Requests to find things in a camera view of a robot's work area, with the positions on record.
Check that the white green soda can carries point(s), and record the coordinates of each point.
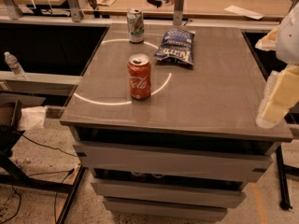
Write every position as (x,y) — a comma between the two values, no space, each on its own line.
(135,25)

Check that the red coca-cola can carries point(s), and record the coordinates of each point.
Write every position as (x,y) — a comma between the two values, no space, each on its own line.
(139,69)

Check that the middle grey drawer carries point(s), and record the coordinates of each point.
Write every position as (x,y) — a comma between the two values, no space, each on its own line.
(167,193)

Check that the top grey drawer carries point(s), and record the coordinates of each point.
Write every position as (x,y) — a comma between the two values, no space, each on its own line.
(171,161)

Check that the grey drawer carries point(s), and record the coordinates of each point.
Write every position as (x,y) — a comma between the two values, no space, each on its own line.
(164,209)
(167,193)
(171,161)

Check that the black headband object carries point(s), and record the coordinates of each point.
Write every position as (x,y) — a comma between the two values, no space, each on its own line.
(159,3)

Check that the white paper sheet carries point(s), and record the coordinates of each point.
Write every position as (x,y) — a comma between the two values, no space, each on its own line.
(244,12)

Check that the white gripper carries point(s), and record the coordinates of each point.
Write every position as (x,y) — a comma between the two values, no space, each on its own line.
(289,39)

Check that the bottom grey drawer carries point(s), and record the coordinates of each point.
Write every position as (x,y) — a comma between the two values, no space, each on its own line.
(164,209)

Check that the small paper card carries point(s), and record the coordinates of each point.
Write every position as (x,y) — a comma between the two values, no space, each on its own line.
(106,3)

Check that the clear plastic water bottle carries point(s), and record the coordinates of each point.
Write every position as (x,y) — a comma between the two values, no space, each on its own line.
(15,66)

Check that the blue chip bag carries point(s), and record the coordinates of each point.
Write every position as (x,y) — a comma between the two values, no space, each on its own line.
(176,46)

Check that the white crumpled cloth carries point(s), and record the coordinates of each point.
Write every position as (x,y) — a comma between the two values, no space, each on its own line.
(32,118)

